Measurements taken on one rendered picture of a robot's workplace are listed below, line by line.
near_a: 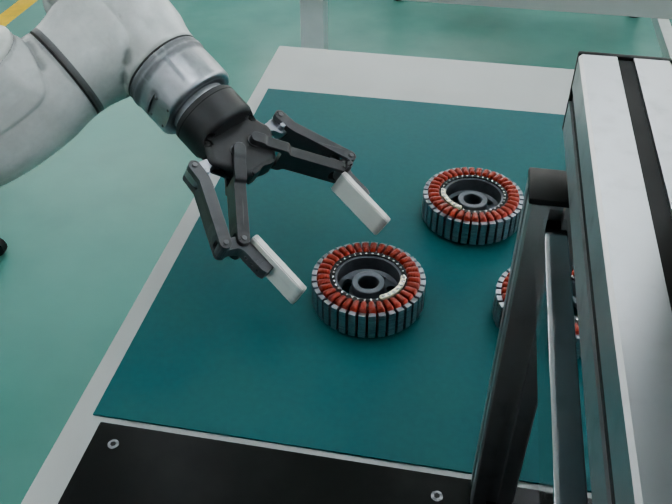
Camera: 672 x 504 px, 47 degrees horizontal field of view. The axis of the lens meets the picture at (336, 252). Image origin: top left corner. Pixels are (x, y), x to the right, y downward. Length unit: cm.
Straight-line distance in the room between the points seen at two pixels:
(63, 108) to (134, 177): 158
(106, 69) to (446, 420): 46
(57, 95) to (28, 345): 117
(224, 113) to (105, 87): 12
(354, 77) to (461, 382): 61
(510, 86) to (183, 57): 56
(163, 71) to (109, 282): 127
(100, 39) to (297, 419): 41
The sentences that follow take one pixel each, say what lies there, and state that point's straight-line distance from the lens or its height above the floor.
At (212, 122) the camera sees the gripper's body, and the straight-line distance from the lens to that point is 77.
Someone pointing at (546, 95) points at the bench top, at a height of 75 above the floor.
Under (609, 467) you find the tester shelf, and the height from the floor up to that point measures 109.
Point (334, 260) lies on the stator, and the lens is 78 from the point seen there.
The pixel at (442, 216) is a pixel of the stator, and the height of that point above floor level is 78.
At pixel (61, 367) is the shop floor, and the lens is 184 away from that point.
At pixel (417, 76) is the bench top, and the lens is 121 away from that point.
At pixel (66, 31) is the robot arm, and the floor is 98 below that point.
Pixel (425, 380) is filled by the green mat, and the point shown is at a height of 75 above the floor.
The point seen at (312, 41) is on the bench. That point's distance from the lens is 172.
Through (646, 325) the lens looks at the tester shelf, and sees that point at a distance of 26.
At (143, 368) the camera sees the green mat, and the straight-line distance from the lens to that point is 74.
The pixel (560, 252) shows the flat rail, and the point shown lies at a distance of 40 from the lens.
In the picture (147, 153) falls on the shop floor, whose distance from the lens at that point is 249.
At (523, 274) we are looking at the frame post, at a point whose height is 100.
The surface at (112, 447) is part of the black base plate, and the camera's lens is 66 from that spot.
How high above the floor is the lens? 129
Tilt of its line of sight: 39 degrees down
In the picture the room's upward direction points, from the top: straight up
